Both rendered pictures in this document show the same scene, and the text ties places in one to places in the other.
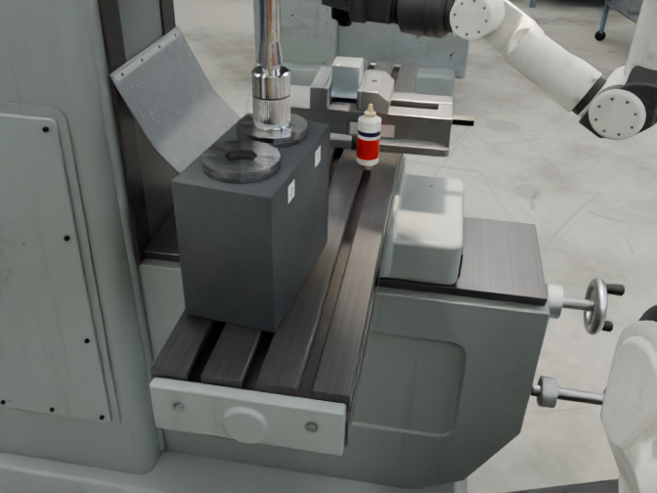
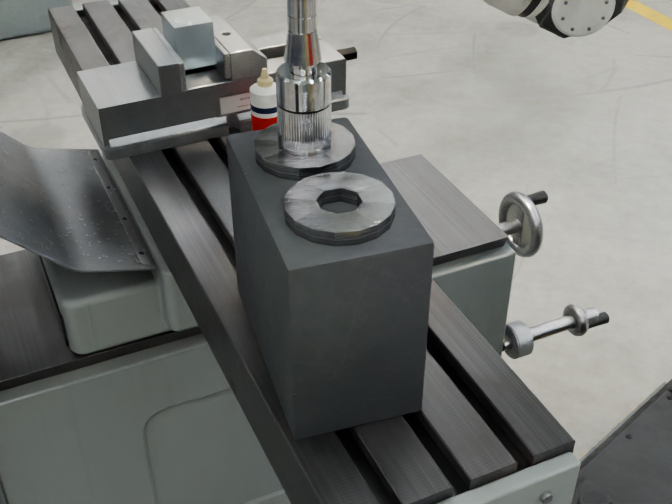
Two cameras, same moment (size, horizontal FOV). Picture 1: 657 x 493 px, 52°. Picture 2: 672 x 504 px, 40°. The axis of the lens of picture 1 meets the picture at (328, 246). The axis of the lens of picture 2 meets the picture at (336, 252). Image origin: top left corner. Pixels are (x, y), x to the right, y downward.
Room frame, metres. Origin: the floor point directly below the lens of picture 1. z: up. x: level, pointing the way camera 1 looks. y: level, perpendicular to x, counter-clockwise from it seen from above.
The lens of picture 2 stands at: (0.19, 0.45, 1.56)
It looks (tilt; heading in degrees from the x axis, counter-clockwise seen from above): 36 degrees down; 326
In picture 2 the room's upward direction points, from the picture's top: straight up
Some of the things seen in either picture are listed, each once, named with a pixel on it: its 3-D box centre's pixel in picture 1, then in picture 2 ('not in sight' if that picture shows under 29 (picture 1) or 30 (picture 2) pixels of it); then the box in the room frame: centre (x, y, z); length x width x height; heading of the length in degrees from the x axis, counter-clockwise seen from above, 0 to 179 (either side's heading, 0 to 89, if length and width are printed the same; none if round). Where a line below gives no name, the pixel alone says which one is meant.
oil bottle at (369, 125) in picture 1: (369, 133); (266, 107); (1.13, -0.07, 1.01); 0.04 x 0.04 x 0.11
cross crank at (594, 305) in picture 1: (577, 303); (502, 229); (1.12, -0.51, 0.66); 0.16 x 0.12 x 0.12; 81
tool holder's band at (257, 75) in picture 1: (271, 73); (303, 75); (0.81, 0.08, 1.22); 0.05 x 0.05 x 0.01
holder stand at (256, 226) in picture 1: (260, 211); (322, 264); (0.76, 0.09, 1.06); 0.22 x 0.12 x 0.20; 164
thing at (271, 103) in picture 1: (271, 101); (304, 112); (0.81, 0.08, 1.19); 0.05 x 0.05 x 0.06
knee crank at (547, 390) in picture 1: (589, 397); (555, 326); (0.97, -0.52, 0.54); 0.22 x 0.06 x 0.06; 81
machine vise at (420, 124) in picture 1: (361, 107); (213, 74); (1.25, -0.06, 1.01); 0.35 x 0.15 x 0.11; 82
